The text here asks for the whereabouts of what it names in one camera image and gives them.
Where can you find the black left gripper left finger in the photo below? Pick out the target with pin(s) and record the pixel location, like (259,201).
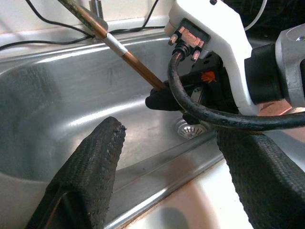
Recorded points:
(95,167)

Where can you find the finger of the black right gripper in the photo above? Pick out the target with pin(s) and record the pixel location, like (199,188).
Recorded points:
(162,100)

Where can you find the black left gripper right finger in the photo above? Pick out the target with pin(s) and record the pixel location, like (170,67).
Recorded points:
(262,179)

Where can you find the brown chopstick with silver band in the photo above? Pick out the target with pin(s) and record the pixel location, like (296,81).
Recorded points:
(133,63)

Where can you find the steel sink drain strainer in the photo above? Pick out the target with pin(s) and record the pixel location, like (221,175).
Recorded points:
(190,131)

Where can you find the stainless steel sink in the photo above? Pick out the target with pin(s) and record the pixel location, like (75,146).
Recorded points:
(71,95)

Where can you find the steel sink faucet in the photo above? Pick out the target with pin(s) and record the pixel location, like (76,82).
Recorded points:
(95,9)

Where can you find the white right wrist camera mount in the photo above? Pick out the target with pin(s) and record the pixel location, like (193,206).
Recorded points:
(214,21)

